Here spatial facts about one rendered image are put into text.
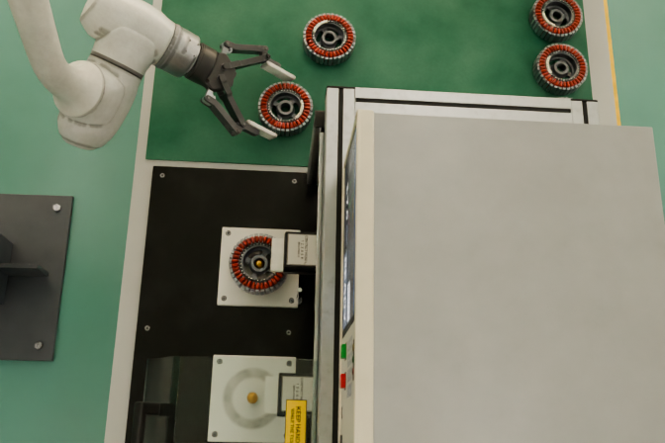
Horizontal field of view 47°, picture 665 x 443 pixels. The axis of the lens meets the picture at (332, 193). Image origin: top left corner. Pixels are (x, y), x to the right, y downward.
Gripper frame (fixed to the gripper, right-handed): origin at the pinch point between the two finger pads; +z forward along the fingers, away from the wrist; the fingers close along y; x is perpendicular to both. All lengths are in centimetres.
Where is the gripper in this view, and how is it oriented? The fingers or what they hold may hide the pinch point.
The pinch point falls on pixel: (278, 105)
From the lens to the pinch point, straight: 157.2
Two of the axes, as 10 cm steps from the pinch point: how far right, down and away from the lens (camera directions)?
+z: 7.9, 3.9, 4.6
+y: 2.5, -9.1, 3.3
